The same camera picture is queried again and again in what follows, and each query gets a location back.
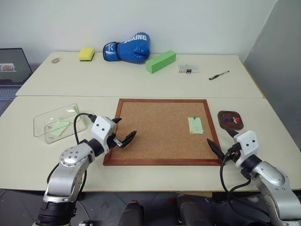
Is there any small clear parts case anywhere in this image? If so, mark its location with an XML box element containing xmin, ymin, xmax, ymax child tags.
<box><xmin>177</xmin><ymin>63</ymin><xmax>202</xmax><ymax>75</ymax></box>

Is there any yellow sponge with black base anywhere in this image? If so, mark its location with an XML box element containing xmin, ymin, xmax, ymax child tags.
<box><xmin>78</xmin><ymin>47</ymin><xmax>95</xmax><ymax>63</ymax></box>

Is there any dark rounded shape with red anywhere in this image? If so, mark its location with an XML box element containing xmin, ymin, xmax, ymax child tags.
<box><xmin>117</xmin><ymin>200</ymin><xmax>144</xmax><ymax>226</ymax></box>

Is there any grey laptop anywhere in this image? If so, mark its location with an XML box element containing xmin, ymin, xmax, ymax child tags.
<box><xmin>0</xmin><ymin>48</ymin><xmax>33</xmax><ymax>116</ymax></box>

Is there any black pen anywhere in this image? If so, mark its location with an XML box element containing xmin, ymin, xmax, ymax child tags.
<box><xmin>208</xmin><ymin>70</ymin><xmax>230</xmax><ymax>81</ymax></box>

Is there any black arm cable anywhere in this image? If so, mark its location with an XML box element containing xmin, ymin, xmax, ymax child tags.
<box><xmin>219</xmin><ymin>144</ymin><xmax>253</xmax><ymax>194</ymax></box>
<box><xmin>73</xmin><ymin>113</ymin><xmax>98</xmax><ymax>145</ymax></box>

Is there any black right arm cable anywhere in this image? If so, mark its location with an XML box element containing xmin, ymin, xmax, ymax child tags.
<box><xmin>219</xmin><ymin>144</ymin><xmax>253</xmax><ymax>194</ymax></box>

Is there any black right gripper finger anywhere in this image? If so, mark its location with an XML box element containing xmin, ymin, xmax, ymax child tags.
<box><xmin>226</xmin><ymin>128</ymin><xmax>239</xmax><ymax>142</ymax></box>
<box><xmin>206</xmin><ymin>138</ymin><xmax>226</xmax><ymax>165</ymax></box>

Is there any blue boxing glove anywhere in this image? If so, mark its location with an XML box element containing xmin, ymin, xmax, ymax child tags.
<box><xmin>103</xmin><ymin>31</ymin><xmax>151</xmax><ymax>64</ymax></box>

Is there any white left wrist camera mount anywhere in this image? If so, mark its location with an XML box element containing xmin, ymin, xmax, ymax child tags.
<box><xmin>90</xmin><ymin>115</ymin><xmax>116</xmax><ymax>154</ymax></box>

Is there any green foam block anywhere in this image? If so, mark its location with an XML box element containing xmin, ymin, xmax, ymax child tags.
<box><xmin>145</xmin><ymin>50</ymin><xmax>177</xmax><ymax>75</ymax></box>

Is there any clear plastic box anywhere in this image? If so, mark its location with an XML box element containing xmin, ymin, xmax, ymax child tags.
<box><xmin>33</xmin><ymin>103</ymin><xmax>88</xmax><ymax>145</ymax></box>

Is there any brown wooden dish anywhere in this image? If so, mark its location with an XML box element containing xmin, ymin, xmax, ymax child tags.
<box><xmin>217</xmin><ymin>110</ymin><xmax>245</xmax><ymax>130</ymax></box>

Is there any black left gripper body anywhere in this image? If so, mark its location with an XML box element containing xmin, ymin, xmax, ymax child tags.
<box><xmin>106</xmin><ymin>133</ymin><xmax>123</xmax><ymax>153</ymax></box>

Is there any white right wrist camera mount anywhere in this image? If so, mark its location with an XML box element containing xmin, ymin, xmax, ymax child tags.
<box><xmin>234</xmin><ymin>130</ymin><xmax>260</xmax><ymax>168</ymax></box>

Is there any green paper note with drawing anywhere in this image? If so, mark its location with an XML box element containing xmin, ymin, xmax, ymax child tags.
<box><xmin>188</xmin><ymin>116</ymin><xmax>204</xmax><ymax>135</ymax></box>

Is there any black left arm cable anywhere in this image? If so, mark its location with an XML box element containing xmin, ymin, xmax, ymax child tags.
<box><xmin>73</xmin><ymin>113</ymin><xmax>98</xmax><ymax>145</ymax></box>

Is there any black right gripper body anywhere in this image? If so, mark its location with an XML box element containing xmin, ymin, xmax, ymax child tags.
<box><xmin>223</xmin><ymin>142</ymin><xmax>242</xmax><ymax>164</ymax></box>

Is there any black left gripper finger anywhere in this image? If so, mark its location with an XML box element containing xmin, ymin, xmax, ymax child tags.
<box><xmin>118</xmin><ymin>130</ymin><xmax>138</xmax><ymax>149</ymax></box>
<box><xmin>111</xmin><ymin>117</ymin><xmax>123</xmax><ymax>129</ymax></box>

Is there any wood framed cork board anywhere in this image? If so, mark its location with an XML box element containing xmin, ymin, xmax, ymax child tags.
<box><xmin>103</xmin><ymin>98</ymin><xmax>222</xmax><ymax>167</ymax></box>

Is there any dark grey rounded shape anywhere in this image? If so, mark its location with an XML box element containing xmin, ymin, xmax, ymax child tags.
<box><xmin>175</xmin><ymin>194</ymin><xmax>213</xmax><ymax>226</ymax></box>

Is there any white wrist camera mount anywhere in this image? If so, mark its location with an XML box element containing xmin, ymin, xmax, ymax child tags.
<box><xmin>90</xmin><ymin>115</ymin><xmax>116</xmax><ymax>154</ymax></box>
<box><xmin>234</xmin><ymin>130</ymin><xmax>260</xmax><ymax>168</ymax></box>

